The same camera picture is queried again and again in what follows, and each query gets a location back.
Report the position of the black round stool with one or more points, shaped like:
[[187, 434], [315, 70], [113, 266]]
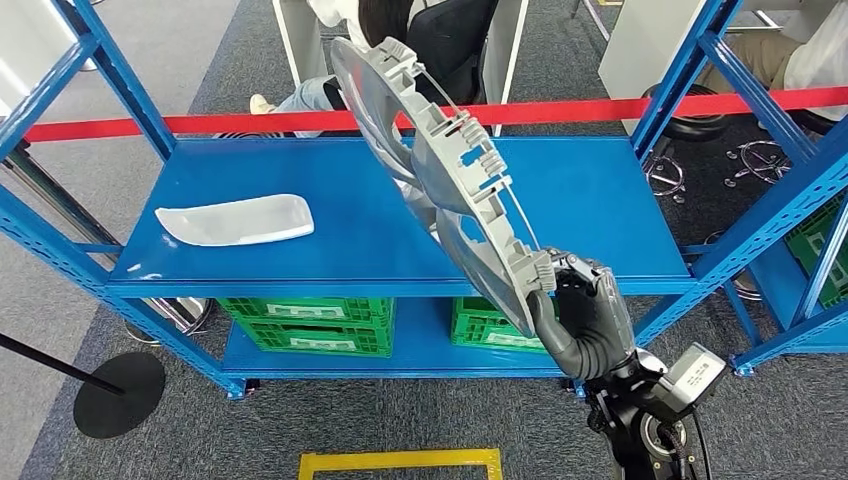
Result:
[[692, 126]]

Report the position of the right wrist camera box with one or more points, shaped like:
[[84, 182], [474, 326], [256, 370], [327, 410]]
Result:
[[696, 374]]

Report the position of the grey plastic wheel hubcap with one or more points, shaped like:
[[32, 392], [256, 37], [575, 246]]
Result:
[[450, 172]]

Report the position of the red barrier belt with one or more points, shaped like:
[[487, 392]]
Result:
[[232, 122]]

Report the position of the person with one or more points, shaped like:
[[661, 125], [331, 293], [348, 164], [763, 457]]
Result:
[[821, 53], [311, 99]]

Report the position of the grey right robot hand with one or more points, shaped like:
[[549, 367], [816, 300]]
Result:
[[593, 311]]

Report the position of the chrome stanchion post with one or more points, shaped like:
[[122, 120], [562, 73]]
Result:
[[179, 314]]

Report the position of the blue metal shelf rack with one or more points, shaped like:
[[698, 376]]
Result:
[[298, 265], [788, 331]]

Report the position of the swivel chair chrome base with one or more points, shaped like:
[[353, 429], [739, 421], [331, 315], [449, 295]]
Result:
[[762, 162]]

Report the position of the yellow floor tape square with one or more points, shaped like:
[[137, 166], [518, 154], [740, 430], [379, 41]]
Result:
[[397, 460]]

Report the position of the black stanchion post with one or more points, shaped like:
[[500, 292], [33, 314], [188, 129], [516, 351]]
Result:
[[119, 397]]

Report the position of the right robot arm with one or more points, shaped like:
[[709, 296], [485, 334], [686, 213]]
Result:
[[636, 424]]

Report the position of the white plastic mirror cover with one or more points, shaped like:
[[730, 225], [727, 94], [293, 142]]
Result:
[[238, 222]]

